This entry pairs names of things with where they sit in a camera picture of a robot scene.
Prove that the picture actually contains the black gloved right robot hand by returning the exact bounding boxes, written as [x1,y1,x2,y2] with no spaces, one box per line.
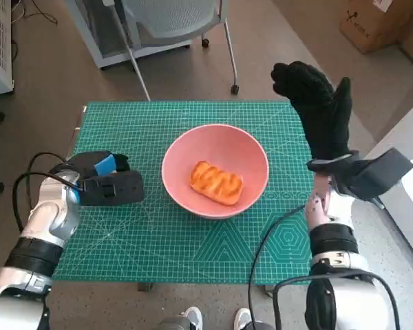
[270,60,354,162]

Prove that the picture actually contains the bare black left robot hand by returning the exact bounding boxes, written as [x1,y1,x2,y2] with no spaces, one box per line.
[67,150,130,180]

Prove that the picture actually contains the pink bowl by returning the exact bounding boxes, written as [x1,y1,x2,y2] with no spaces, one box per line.
[160,124,270,220]

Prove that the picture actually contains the orange braided toy bread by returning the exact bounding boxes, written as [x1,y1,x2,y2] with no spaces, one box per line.
[189,159,244,206]

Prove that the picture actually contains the green cutting mat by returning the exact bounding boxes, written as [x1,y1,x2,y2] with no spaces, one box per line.
[51,100,318,285]

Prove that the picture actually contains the white desk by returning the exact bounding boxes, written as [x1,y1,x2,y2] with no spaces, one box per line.
[364,102,413,272]

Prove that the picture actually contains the printed cardboard box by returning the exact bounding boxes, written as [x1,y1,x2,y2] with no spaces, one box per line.
[339,0,413,55]

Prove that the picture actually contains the grey mesh office chair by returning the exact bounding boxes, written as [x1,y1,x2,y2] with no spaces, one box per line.
[103,0,241,101]

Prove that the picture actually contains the white shoe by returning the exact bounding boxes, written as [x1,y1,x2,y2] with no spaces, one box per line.
[233,307,253,330]
[180,307,204,330]

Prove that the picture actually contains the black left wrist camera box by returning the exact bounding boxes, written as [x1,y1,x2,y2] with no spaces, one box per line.
[78,170,145,206]

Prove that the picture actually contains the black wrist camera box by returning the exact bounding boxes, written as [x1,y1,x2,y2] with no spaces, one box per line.
[333,147,413,202]
[78,170,145,206]

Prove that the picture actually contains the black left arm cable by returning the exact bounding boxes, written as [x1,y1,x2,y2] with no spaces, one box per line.
[12,153,86,232]

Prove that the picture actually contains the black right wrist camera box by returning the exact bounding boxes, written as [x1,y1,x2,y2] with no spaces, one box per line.
[333,147,413,202]

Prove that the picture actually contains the looped black robot cable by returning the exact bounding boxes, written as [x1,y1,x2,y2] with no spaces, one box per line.
[271,270,401,330]

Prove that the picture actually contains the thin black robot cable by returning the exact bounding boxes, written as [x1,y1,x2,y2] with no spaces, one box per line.
[246,203,310,330]

